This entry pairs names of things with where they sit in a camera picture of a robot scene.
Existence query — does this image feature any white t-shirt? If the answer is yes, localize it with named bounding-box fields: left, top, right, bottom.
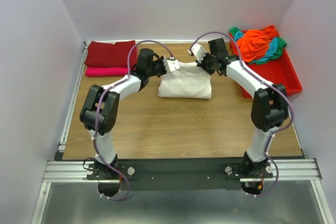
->
left=158, top=62, right=212, bottom=99

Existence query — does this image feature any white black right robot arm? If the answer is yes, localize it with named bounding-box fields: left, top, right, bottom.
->
left=188, top=38, right=289, bottom=178

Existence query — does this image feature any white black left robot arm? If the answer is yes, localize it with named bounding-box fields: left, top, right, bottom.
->
left=80, top=48, right=168, bottom=179

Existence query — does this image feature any orange t-shirt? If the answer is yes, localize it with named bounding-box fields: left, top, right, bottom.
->
left=235, top=25, right=279, bottom=62

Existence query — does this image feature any dark red folded t-shirt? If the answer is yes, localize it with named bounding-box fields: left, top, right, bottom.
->
left=85, top=40, right=135, bottom=68

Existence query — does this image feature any teal t-shirt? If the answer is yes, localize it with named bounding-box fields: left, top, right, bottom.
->
left=234, top=30, right=280, bottom=63

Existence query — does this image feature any pink folded t-shirt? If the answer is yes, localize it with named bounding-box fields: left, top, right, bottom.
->
left=85, top=67, right=128, bottom=78

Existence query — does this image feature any green t-shirt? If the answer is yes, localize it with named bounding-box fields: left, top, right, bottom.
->
left=228, top=26, right=287, bottom=65

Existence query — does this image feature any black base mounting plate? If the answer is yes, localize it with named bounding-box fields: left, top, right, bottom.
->
left=83, top=157, right=274, bottom=196

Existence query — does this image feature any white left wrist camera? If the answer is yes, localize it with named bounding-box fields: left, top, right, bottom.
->
left=163, top=57, right=180, bottom=73

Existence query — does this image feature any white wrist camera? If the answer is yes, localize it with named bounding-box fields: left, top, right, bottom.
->
left=188, top=44, right=207, bottom=63
left=163, top=57, right=180, bottom=73

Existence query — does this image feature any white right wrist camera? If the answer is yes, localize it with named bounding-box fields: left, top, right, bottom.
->
left=188, top=44, right=207, bottom=63

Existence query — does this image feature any aluminium left side rail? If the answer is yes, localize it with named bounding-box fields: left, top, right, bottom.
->
left=52, top=41, right=90, bottom=161

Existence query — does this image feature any aluminium frame rail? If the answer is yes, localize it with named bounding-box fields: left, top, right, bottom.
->
left=43, top=159, right=322, bottom=183

